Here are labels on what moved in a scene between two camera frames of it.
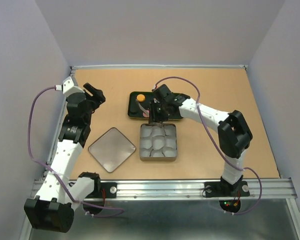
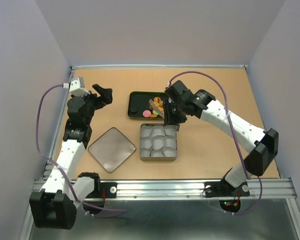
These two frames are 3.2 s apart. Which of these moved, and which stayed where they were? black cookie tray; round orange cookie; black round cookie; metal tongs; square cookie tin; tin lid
Moved: round orange cookie; metal tongs
Stayed: square cookie tin; black round cookie; tin lid; black cookie tray
